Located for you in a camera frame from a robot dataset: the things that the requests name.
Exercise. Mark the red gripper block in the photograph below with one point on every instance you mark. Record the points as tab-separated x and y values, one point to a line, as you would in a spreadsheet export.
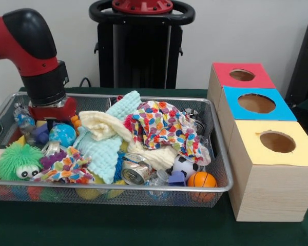
54	110

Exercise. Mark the cream yellow cloth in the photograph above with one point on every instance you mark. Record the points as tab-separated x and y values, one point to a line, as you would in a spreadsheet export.
105	125

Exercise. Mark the mint green waffle cloth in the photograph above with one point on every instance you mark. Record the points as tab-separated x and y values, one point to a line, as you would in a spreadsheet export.
100	151

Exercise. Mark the green spiky ball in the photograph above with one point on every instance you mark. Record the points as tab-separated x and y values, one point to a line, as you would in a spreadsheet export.
15	159

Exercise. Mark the colourful polka dot cloth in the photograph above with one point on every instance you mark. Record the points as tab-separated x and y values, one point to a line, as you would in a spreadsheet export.
66	166
167	125

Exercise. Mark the orange basketball toy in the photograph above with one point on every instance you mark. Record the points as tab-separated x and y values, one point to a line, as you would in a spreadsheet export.
201	180

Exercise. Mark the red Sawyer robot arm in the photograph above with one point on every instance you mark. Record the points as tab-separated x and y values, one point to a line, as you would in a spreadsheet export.
25	46

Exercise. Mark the clear mesh bin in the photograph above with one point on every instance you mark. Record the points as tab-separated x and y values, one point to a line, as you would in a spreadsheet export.
220	169

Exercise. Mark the wooden box with three holes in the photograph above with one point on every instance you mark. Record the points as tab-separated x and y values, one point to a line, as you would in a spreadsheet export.
272	189

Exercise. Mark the blue globe ball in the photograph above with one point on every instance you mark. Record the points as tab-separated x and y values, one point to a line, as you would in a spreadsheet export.
63	135

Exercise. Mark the crushed silver can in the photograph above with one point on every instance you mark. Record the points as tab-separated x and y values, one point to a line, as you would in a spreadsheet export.
135	171

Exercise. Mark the small purple plastic toy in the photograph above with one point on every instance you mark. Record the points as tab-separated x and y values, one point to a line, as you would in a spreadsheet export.
177	178

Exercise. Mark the black and white soccer ball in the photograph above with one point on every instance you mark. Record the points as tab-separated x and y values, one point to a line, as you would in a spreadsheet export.
185	166

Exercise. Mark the dark green table cloth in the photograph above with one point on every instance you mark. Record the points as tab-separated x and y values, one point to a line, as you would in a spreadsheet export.
143	225

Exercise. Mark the black upright panel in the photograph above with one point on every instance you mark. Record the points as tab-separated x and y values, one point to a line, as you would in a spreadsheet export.
305	66

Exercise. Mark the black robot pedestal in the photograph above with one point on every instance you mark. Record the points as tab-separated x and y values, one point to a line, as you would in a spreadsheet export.
138	56

